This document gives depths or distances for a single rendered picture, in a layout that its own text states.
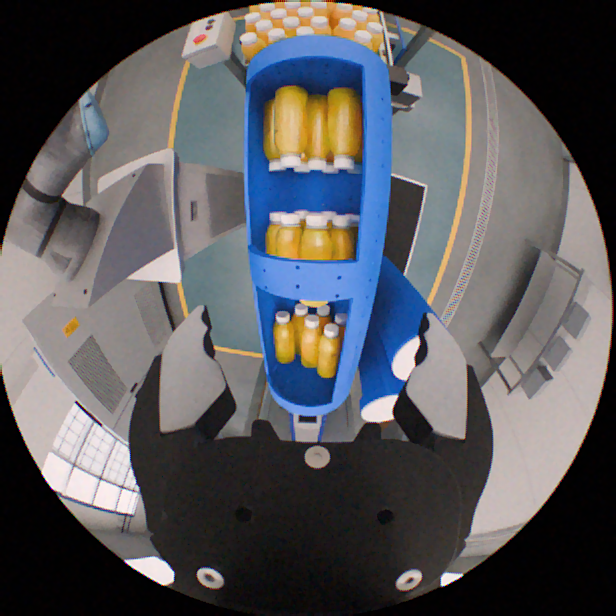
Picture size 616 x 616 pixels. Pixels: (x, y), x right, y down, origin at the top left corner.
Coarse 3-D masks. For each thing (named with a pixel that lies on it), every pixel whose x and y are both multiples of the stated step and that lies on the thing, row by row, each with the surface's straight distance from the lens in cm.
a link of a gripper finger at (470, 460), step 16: (480, 400) 9; (480, 416) 8; (480, 432) 8; (432, 448) 7; (448, 448) 7; (464, 448) 7; (480, 448) 8; (448, 464) 7; (464, 464) 7; (480, 464) 7; (464, 480) 7; (480, 480) 7; (464, 496) 7; (480, 496) 7; (464, 512) 7; (464, 528) 7
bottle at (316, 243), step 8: (304, 232) 37; (312, 232) 36; (320, 232) 36; (328, 232) 37; (304, 240) 36; (312, 240) 36; (320, 240) 36; (328, 240) 37; (304, 248) 36; (312, 248) 36; (320, 248) 36; (328, 248) 37; (304, 256) 37; (312, 256) 36; (320, 256) 36; (328, 256) 37; (304, 304) 41; (312, 304) 40; (320, 304) 40
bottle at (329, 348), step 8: (336, 336) 54; (320, 344) 55; (328, 344) 54; (336, 344) 54; (320, 352) 56; (328, 352) 55; (336, 352) 56; (320, 360) 59; (328, 360) 57; (336, 360) 58; (320, 368) 61; (328, 368) 60; (336, 368) 63; (328, 376) 63
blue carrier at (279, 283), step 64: (256, 64) 43; (320, 64) 47; (384, 64) 46; (256, 128) 50; (384, 128) 36; (256, 192) 47; (320, 192) 56; (384, 192) 35; (256, 256) 35; (320, 384) 69
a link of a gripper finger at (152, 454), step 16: (160, 368) 9; (144, 384) 9; (144, 400) 8; (144, 416) 8; (144, 432) 7; (160, 432) 7; (176, 432) 7; (192, 432) 6; (128, 448) 8; (144, 448) 7; (160, 448) 7; (176, 448) 6; (192, 448) 6; (144, 464) 7; (160, 464) 7; (144, 480) 7; (160, 480) 6; (144, 496) 7; (160, 496) 6; (160, 512) 6; (160, 528) 6
